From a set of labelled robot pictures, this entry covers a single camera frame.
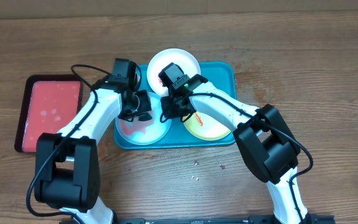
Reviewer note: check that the red water tray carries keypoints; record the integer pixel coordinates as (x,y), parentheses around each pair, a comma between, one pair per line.
(49,103)

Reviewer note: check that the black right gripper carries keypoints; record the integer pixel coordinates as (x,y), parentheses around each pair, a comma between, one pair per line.
(169,104)

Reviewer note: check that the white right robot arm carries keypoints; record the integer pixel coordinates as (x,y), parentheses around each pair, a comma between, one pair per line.
(265,142)

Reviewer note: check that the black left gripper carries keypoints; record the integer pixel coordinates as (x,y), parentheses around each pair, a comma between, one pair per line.
(145,106)

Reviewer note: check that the white plate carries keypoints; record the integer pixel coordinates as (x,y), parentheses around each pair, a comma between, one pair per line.
(180,57)

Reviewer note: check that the light blue plate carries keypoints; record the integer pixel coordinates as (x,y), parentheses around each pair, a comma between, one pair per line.
(142,133)

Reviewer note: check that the blue plastic tray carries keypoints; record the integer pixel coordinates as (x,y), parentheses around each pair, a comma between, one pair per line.
(221,75)

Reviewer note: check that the green and orange sponge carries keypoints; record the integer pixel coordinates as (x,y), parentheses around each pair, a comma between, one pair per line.
(145,117)

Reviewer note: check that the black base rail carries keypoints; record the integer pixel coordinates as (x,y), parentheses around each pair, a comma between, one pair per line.
(253,219)

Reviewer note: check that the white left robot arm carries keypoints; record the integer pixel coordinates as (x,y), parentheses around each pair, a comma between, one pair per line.
(67,175)

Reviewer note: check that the yellow-green plate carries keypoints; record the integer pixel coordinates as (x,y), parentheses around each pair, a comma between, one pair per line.
(204,127)

